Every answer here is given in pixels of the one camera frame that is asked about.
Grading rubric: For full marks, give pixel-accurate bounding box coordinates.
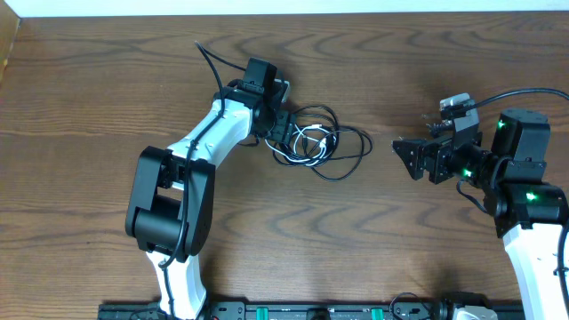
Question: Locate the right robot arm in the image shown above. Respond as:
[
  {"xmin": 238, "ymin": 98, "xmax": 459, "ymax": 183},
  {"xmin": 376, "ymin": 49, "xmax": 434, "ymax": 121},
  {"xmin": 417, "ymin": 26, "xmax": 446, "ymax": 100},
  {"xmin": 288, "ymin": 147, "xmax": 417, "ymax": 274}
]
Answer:
[{"xmin": 392, "ymin": 108, "xmax": 568, "ymax": 319}]

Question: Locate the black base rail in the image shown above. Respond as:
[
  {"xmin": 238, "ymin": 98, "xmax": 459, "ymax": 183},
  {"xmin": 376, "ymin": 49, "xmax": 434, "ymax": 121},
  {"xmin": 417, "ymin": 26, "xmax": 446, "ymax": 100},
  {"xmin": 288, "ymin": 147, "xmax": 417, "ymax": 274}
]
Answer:
[{"xmin": 97, "ymin": 300, "xmax": 525, "ymax": 320}]

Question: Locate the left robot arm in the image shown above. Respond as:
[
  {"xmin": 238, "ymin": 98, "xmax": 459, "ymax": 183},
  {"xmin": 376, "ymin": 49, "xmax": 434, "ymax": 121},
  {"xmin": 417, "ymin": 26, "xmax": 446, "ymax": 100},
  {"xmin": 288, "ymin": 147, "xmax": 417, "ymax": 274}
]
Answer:
[{"xmin": 124, "ymin": 58, "xmax": 295, "ymax": 319}]

